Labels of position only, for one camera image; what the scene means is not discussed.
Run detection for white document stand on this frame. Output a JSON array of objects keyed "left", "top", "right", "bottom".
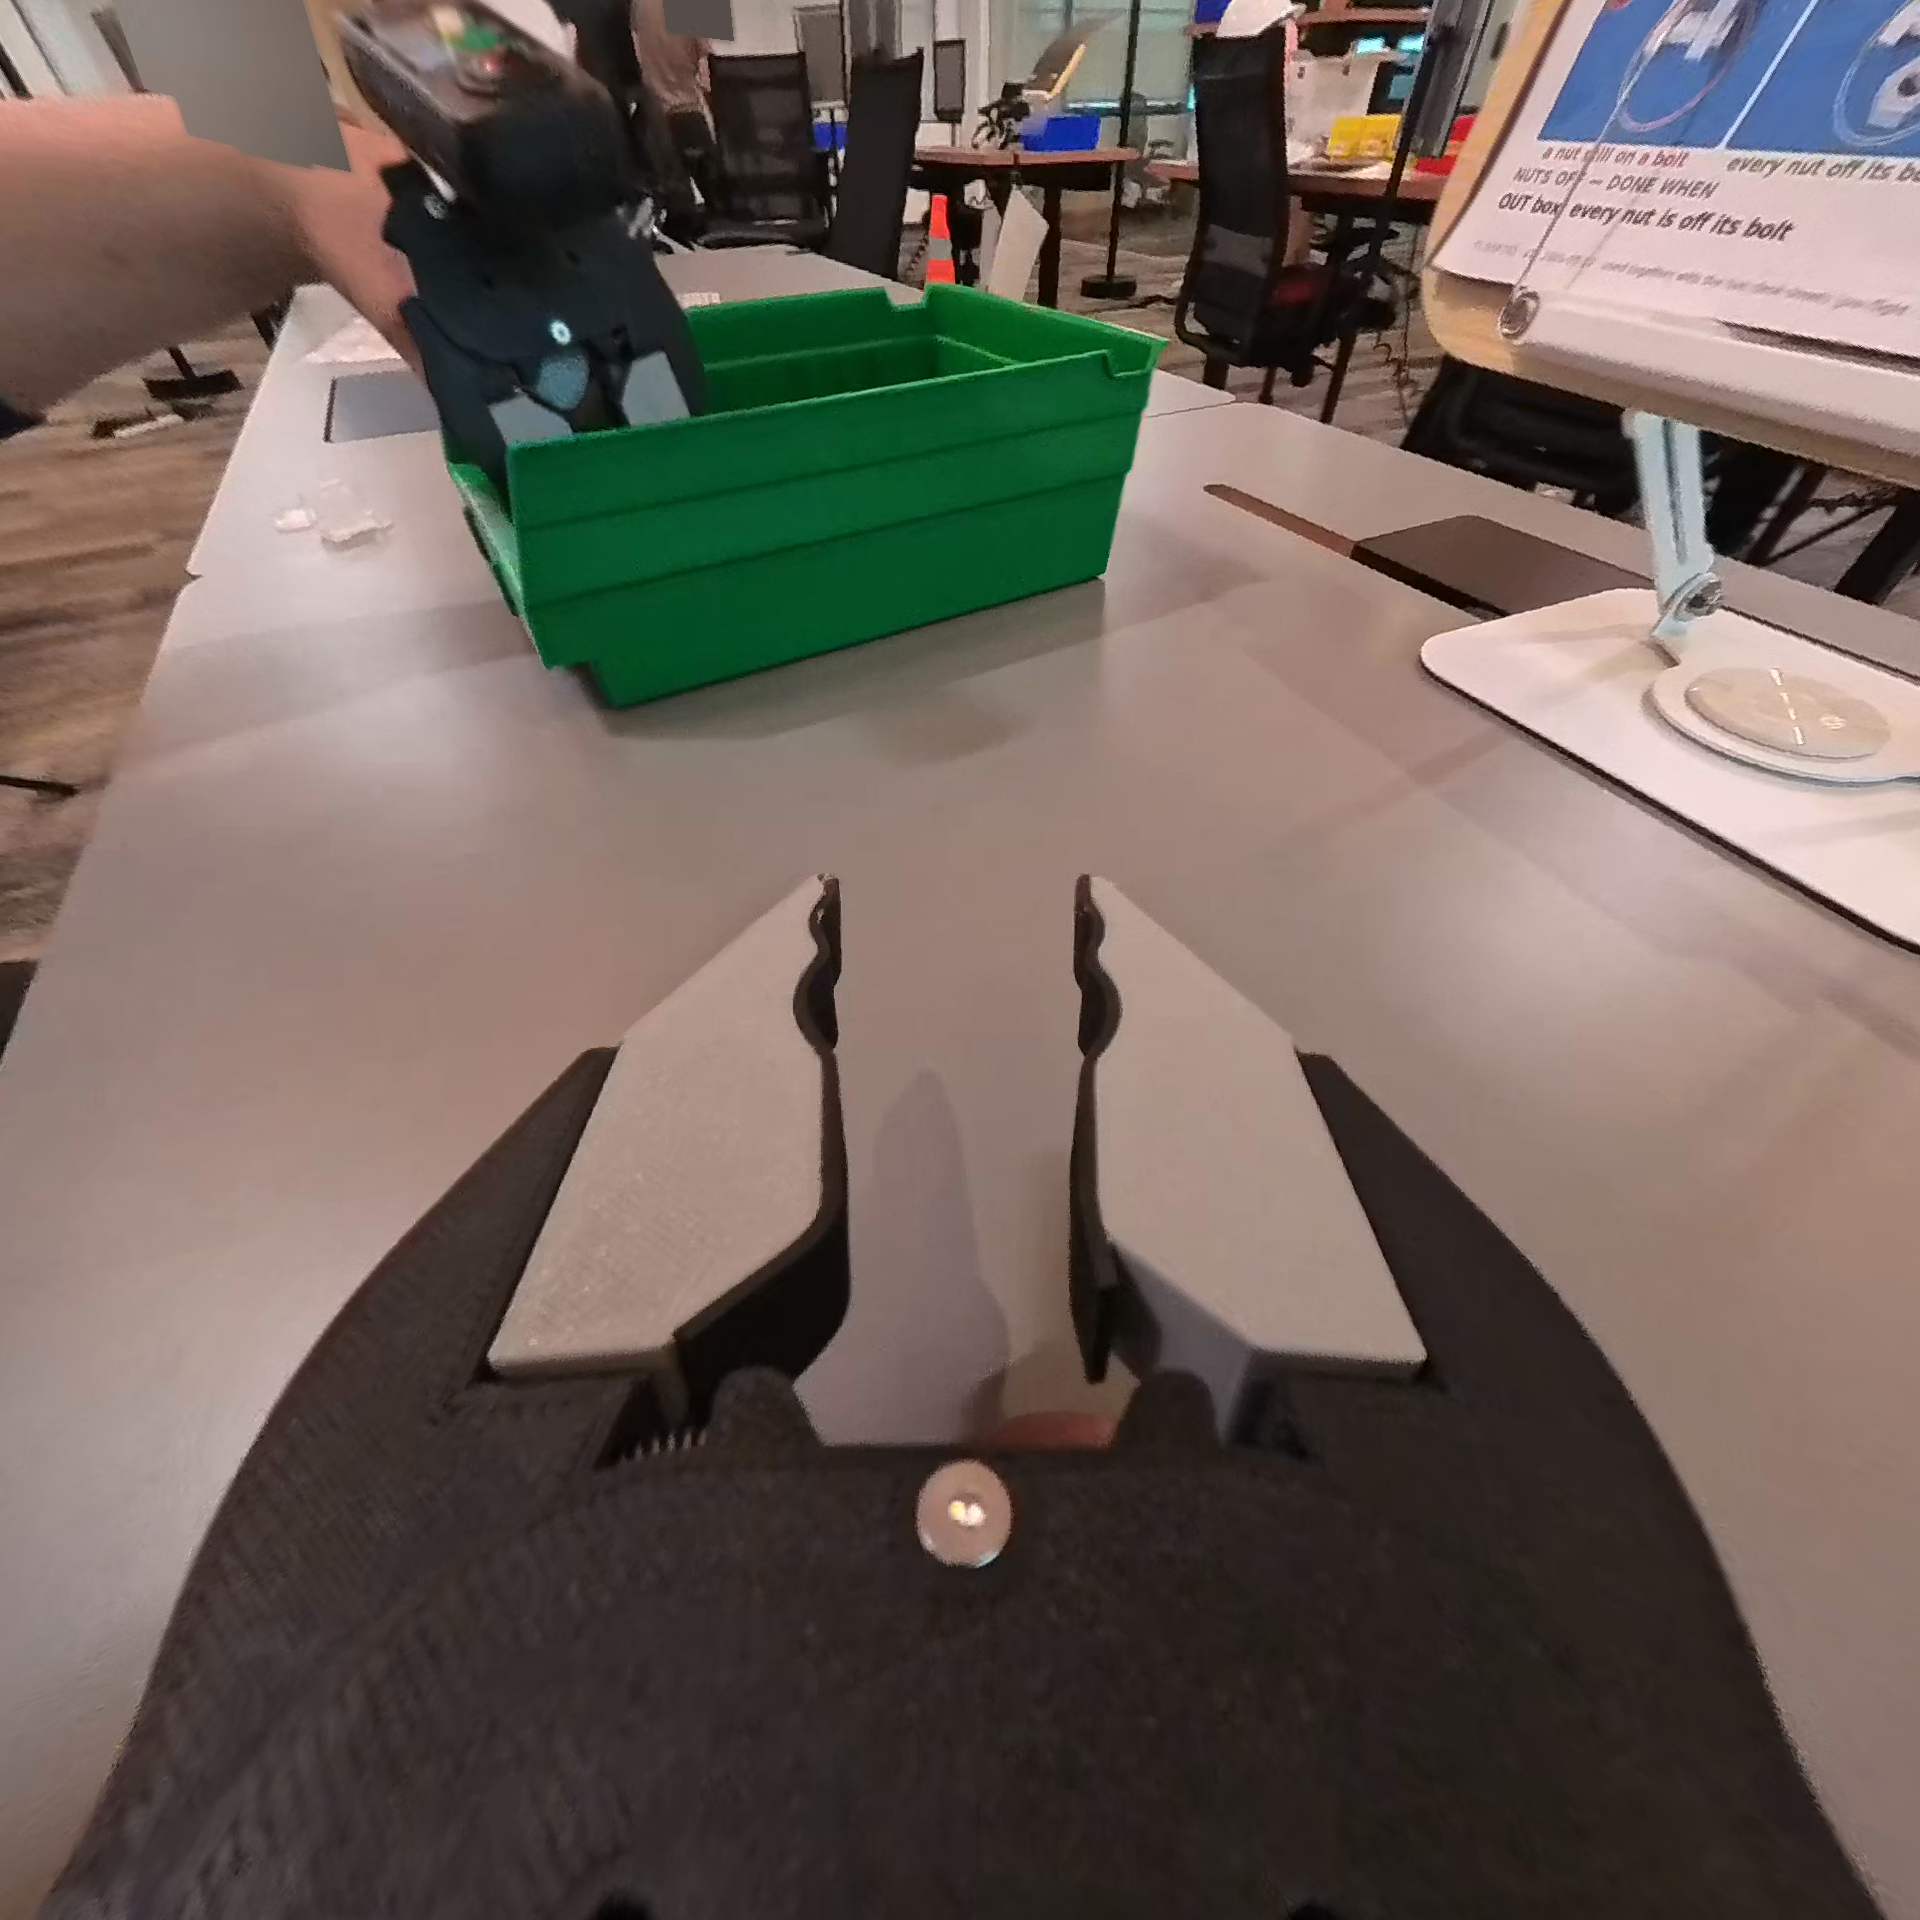
[{"left": 1416, "top": 286, "right": 1920, "bottom": 951}]

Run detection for printed instruction sheet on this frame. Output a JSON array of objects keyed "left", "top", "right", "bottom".
[{"left": 1431, "top": 0, "right": 1920, "bottom": 360}]

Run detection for person's left hand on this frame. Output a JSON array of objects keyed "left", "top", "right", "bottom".
[{"left": 287, "top": 157, "right": 429, "bottom": 375}]

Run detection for instruction sign on stand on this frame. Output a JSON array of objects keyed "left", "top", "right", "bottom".
[{"left": 1416, "top": 0, "right": 1568, "bottom": 350}]

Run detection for white folded card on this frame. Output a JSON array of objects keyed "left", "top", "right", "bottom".
[{"left": 982, "top": 186, "right": 1051, "bottom": 308}]

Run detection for brown wooden table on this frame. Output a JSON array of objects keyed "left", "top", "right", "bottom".
[{"left": 911, "top": 142, "right": 1145, "bottom": 301}]

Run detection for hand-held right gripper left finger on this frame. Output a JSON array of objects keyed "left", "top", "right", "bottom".
[{"left": 485, "top": 872, "right": 851, "bottom": 1394}]

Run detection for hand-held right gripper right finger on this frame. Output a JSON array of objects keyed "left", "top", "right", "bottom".
[{"left": 1067, "top": 872, "right": 1431, "bottom": 1448}]

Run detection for black office chair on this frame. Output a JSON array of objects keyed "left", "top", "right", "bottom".
[
  {"left": 823, "top": 48, "right": 928, "bottom": 284},
  {"left": 1174, "top": 23, "right": 1413, "bottom": 429},
  {"left": 701, "top": 53, "right": 837, "bottom": 253}
]

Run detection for clear plastic pieces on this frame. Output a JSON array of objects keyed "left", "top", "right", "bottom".
[{"left": 274, "top": 477, "right": 395, "bottom": 553}]

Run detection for person's left forearm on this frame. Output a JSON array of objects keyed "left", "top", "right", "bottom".
[{"left": 0, "top": 93, "right": 323, "bottom": 417}]

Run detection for green plastic bin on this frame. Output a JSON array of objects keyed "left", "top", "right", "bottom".
[{"left": 445, "top": 286, "right": 1168, "bottom": 710}]

